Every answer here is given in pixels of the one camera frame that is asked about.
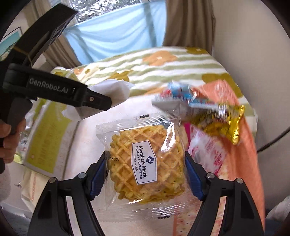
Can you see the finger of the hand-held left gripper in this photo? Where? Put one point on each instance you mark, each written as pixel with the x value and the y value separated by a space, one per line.
pixel 45 29
pixel 98 99

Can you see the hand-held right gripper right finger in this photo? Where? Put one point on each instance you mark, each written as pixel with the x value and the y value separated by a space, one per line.
pixel 194 180

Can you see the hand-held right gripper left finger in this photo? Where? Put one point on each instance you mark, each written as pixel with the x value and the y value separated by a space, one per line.
pixel 97 180

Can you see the clear waffle packet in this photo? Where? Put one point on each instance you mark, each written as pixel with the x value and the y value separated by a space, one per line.
pixel 126 156

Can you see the green cardboard box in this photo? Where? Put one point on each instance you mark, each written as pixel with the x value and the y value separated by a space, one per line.
pixel 49 129

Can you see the person's left hand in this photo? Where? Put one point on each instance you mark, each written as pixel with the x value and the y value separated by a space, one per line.
pixel 10 140

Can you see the brown curtain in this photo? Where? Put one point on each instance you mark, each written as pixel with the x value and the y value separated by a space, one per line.
pixel 188 22
pixel 61 50

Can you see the red and white snack packet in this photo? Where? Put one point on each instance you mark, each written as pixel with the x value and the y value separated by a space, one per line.
pixel 204 147

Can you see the framed house picture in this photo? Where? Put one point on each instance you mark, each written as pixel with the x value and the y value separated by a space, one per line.
pixel 9 44

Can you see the large orange snack bag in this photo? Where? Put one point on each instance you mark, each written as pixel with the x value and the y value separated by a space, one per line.
pixel 240 140

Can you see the light blue cloth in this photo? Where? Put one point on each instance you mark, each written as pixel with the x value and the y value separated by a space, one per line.
pixel 117 38

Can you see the window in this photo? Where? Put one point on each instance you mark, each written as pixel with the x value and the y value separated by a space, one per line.
pixel 106 8

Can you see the gold snack packet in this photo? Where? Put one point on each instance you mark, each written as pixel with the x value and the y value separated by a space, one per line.
pixel 224 120

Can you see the blue and red snack packet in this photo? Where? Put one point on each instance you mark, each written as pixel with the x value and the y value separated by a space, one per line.
pixel 181 93

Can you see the floral striped blanket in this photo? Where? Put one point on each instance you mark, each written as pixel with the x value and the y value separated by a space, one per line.
pixel 176 65

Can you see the black curved pole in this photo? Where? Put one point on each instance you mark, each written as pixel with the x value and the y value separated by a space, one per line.
pixel 274 140

